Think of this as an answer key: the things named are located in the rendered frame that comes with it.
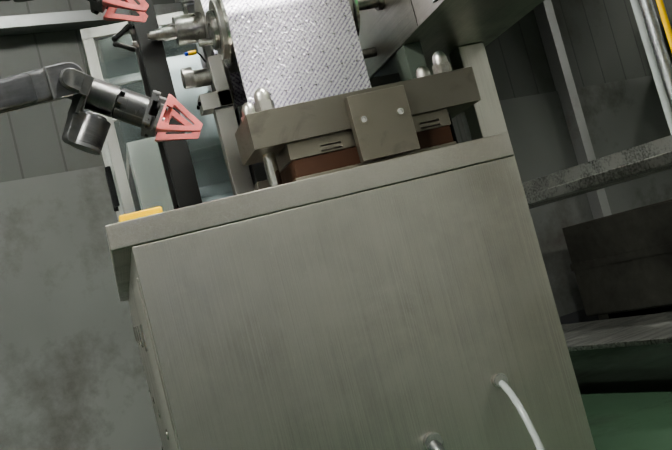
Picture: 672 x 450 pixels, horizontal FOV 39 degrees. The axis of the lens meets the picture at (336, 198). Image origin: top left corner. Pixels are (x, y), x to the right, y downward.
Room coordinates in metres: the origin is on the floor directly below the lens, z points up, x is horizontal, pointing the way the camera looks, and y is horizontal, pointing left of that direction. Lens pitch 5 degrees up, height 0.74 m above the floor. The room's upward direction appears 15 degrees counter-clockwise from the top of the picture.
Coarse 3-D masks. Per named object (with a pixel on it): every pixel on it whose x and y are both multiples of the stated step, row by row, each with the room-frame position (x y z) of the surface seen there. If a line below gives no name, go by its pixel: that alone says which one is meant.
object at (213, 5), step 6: (210, 0) 1.76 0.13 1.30; (216, 0) 1.75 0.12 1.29; (348, 0) 1.79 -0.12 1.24; (210, 6) 1.78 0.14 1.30; (216, 6) 1.74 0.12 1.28; (216, 12) 1.73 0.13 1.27; (222, 18) 1.73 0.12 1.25; (354, 18) 1.81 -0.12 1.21; (222, 24) 1.73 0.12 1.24; (222, 30) 1.73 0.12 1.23; (222, 36) 1.74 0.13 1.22; (222, 42) 1.75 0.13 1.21; (222, 48) 1.77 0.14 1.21; (228, 48) 1.76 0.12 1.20; (222, 54) 1.78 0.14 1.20; (228, 54) 1.77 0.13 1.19; (234, 54) 1.78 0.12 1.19
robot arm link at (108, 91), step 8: (96, 80) 1.65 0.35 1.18; (96, 88) 1.64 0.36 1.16; (104, 88) 1.64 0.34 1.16; (112, 88) 1.65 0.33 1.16; (120, 88) 1.66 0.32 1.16; (88, 96) 1.64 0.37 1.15; (96, 96) 1.64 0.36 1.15; (104, 96) 1.64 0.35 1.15; (112, 96) 1.65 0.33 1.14; (88, 104) 1.65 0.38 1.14; (96, 104) 1.65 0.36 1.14; (104, 104) 1.65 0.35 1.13; (112, 104) 1.65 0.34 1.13; (120, 104) 1.66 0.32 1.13; (88, 112) 1.64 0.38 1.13; (96, 112) 1.67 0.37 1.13; (104, 112) 1.66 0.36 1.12; (112, 112) 1.67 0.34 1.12
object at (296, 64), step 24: (312, 24) 1.76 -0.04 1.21; (336, 24) 1.77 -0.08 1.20; (240, 48) 1.73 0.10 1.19; (264, 48) 1.74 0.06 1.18; (288, 48) 1.75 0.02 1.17; (312, 48) 1.76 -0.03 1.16; (336, 48) 1.77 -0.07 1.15; (360, 48) 1.78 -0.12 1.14; (240, 72) 1.73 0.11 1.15; (264, 72) 1.74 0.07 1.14; (288, 72) 1.75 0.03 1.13; (312, 72) 1.76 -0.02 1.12; (336, 72) 1.77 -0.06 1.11; (360, 72) 1.78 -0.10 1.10; (288, 96) 1.74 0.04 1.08; (312, 96) 1.75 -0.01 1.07
